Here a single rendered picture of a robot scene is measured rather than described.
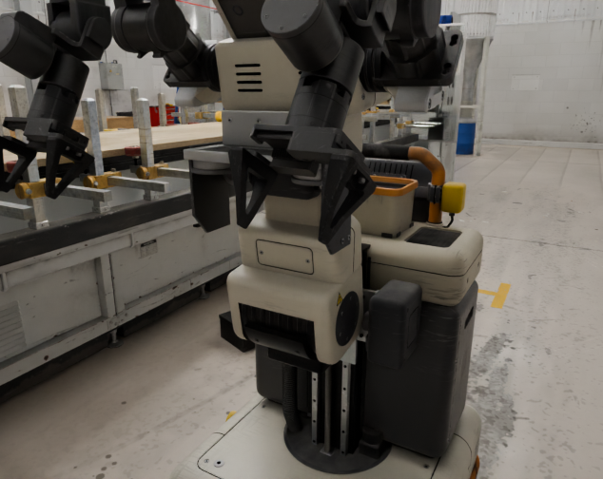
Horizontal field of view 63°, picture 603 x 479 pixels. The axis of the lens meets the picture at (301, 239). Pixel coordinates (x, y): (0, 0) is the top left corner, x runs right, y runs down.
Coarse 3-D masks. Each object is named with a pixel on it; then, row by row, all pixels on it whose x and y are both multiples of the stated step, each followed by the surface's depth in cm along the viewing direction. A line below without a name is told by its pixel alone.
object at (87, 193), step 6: (18, 180) 167; (72, 186) 155; (78, 186) 155; (66, 192) 155; (72, 192) 154; (78, 192) 152; (84, 192) 151; (90, 192) 149; (96, 192) 148; (102, 192) 147; (108, 192) 148; (84, 198) 152; (90, 198) 150; (96, 198) 149; (102, 198) 147; (108, 198) 149
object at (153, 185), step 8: (80, 176) 188; (112, 176) 183; (112, 184) 181; (120, 184) 179; (128, 184) 176; (136, 184) 175; (144, 184) 173; (152, 184) 171; (160, 184) 169; (168, 184) 170
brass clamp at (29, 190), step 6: (42, 180) 161; (60, 180) 164; (18, 186) 155; (24, 186) 154; (30, 186) 156; (36, 186) 157; (42, 186) 159; (18, 192) 156; (24, 192) 154; (30, 192) 155; (36, 192) 158; (42, 192) 159; (24, 198) 155; (30, 198) 156
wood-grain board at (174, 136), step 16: (160, 128) 311; (176, 128) 311; (192, 128) 311; (208, 128) 311; (112, 144) 220; (128, 144) 220; (160, 144) 225; (176, 144) 234; (192, 144) 244; (64, 160) 184
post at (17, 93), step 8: (8, 88) 149; (16, 88) 148; (24, 88) 150; (16, 96) 149; (24, 96) 151; (16, 104) 149; (24, 104) 151; (16, 112) 150; (24, 112) 151; (16, 136) 153; (24, 136) 152; (32, 168) 156; (24, 176) 157; (32, 176) 156; (32, 200) 158; (40, 200) 160; (40, 208) 160; (40, 216) 161
